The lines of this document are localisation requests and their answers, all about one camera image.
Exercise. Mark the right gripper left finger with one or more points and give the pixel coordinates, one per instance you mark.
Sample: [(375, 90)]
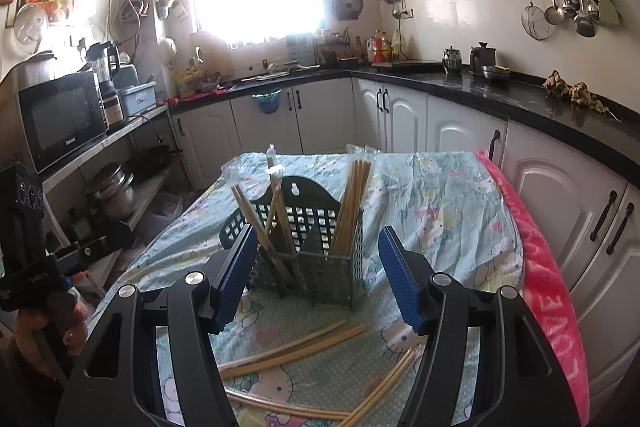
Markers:
[(227, 273)]

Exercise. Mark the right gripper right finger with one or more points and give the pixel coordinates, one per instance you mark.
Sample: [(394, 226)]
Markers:
[(409, 275)]

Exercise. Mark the person's left hand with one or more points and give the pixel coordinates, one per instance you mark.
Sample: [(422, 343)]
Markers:
[(49, 340)]

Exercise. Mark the wrapped chopstick pair right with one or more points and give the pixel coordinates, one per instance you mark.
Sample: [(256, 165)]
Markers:
[(379, 392)]

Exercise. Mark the dark green utensil basket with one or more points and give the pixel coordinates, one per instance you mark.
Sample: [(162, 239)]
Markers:
[(319, 277)]

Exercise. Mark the chopstick bundle in basket left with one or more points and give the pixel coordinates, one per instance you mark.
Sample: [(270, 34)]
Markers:
[(278, 226)]

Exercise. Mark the chopstick bundle in basket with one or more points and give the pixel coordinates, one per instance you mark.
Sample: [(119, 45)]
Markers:
[(278, 226), (357, 182)]

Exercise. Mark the chopstick bundle in basket right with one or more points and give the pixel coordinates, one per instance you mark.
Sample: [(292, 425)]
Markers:
[(357, 182)]

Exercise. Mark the bamboo chopstick pair centre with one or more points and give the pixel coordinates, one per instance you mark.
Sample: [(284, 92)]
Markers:
[(299, 349)]

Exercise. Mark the Hello Kitty teal tablecloth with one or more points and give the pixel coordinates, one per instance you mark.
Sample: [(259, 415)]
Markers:
[(444, 206)]

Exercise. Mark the steel pots on shelf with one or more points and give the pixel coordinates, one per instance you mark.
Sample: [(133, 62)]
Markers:
[(111, 192)]

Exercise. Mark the bamboo chopstick bottom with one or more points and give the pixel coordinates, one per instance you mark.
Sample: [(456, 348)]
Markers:
[(285, 408)]

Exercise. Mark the black microwave oven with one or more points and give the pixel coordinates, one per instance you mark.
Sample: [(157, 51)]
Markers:
[(59, 116)]

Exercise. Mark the blue hanging bin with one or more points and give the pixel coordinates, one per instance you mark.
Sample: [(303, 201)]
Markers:
[(268, 103)]

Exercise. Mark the blue plastic box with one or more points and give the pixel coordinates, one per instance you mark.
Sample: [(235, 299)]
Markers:
[(136, 100)]

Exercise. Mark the steel kettle on counter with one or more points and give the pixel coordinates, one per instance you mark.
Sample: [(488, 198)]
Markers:
[(452, 60)]

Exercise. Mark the red bottle on counter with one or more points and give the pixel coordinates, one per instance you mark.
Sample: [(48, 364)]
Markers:
[(378, 48)]

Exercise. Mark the black pot on counter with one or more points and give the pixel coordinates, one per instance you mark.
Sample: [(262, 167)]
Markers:
[(480, 56)]

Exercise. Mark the blender on shelf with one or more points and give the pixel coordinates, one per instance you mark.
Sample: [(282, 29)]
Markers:
[(104, 61)]

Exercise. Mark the wall exhaust fan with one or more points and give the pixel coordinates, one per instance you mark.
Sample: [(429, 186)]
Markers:
[(345, 10)]

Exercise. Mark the wire strainer on wall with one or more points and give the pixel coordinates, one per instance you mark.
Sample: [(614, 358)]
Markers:
[(534, 23)]

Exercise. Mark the steel ladle on wall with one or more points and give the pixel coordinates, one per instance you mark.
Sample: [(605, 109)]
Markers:
[(554, 15)]

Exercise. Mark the green spatula on wall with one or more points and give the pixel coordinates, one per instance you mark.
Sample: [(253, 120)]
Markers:
[(608, 13)]

